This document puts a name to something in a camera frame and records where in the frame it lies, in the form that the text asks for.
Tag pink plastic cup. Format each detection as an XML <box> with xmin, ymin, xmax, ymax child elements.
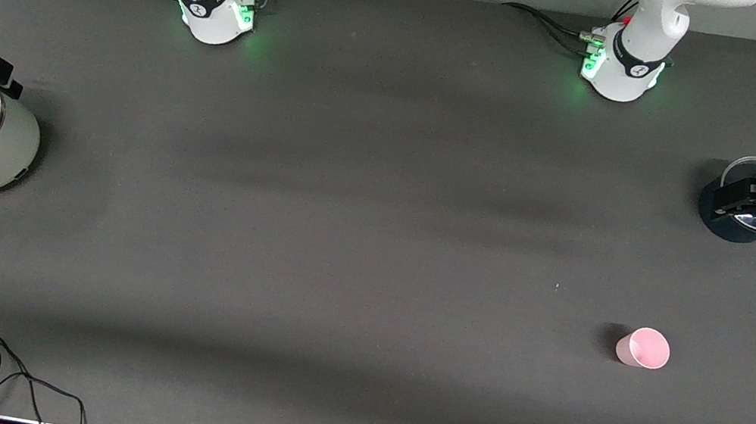
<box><xmin>613</xmin><ymin>323</ymin><xmax>674</xmax><ymax>373</ymax></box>

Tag glass lid blue knob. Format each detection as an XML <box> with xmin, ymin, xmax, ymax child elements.
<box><xmin>718</xmin><ymin>152</ymin><xmax>756</xmax><ymax>230</ymax></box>

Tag dark blue saucepan blue handle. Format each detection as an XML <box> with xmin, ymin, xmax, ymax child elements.
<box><xmin>695</xmin><ymin>148</ymin><xmax>756</xmax><ymax>247</ymax></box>

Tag black left arm base cables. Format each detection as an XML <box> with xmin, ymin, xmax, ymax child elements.
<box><xmin>496</xmin><ymin>1</ymin><xmax>608</xmax><ymax>60</ymax></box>

